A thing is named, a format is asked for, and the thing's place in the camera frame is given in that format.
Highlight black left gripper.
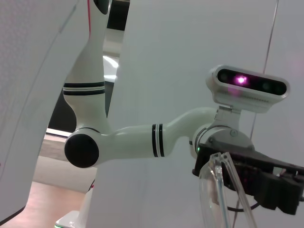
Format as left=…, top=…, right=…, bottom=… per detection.
left=191, top=143, right=304, bottom=214

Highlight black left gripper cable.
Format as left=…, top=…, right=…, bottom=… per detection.
left=227, top=197, right=261, bottom=212

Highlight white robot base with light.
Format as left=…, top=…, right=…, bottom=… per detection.
left=54, top=182, right=95, bottom=228

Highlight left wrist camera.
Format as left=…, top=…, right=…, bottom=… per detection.
left=205, top=64, right=291, bottom=130

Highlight clear frame glasses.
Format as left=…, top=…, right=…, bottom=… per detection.
left=198, top=152, right=259, bottom=228

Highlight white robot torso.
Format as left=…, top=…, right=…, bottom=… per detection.
left=0, top=0, right=92, bottom=216

